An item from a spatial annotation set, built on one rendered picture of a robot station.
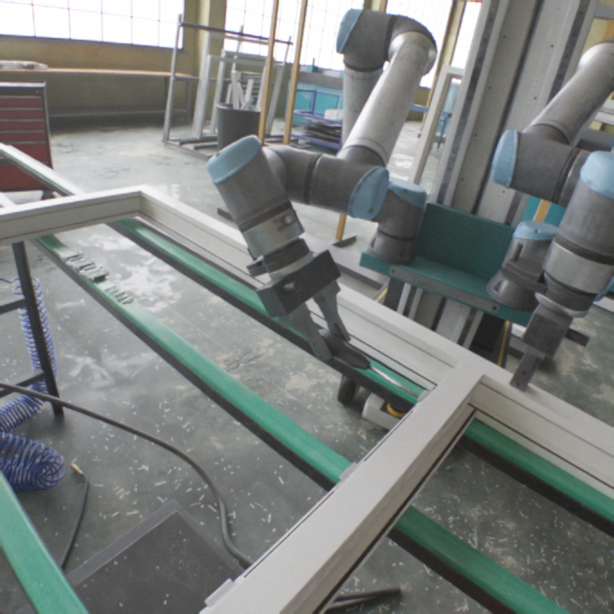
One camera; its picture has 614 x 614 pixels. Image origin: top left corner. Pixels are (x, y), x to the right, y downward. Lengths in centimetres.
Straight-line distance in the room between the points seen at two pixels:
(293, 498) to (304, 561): 116
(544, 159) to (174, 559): 87
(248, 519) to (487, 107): 163
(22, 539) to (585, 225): 74
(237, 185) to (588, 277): 48
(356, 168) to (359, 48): 54
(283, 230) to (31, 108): 338
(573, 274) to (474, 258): 107
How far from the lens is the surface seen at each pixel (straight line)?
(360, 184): 67
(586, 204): 59
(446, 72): 295
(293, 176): 70
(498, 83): 165
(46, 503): 165
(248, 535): 150
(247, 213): 61
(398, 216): 151
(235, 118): 494
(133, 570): 81
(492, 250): 163
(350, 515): 46
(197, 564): 80
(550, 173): 71
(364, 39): 116
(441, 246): 166
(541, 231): 145
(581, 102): 91
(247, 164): 61
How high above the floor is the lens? 132
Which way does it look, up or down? 31 degrees down
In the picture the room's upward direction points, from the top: 10 degrees clockwise
